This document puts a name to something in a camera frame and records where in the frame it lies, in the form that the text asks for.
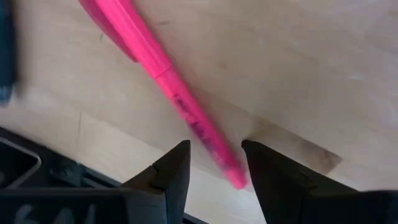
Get black pen with grey grip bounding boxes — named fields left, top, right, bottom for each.
left=0, top=0, right=17, bottom=105

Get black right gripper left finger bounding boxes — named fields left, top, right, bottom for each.
left=121, top=139, right=192, bottom=224

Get pink highlighter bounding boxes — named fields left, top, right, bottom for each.
left=78, top=0, right=249, bottom=190

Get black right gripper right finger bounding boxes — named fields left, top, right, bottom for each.
left=241, top=139, right=358, bottom=224

